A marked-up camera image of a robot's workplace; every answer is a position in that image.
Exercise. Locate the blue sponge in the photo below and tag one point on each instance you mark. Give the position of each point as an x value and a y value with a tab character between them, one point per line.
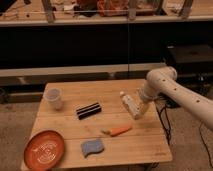
92	147

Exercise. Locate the wooden table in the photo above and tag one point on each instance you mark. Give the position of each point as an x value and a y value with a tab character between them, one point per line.
144	143

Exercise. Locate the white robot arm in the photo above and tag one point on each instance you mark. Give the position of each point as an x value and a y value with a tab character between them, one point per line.
163	80

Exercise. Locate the black striped box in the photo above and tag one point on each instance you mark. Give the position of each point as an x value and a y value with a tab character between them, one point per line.
89	110

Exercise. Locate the translucent plastic cup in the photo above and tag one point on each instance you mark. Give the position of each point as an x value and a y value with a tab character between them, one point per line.
53	98

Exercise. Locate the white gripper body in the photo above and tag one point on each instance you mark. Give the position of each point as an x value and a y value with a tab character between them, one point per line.
142	108

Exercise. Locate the orange toy carrot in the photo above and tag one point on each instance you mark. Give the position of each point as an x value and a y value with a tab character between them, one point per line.
117	131

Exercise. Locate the orange ceramic bowl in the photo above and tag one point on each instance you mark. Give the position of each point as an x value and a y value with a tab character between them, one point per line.
44	151

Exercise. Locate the black box right background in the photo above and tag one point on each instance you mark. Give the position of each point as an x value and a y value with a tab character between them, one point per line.
194	54

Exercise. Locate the white plastic bottle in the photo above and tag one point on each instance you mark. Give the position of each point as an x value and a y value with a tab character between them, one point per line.
130	105

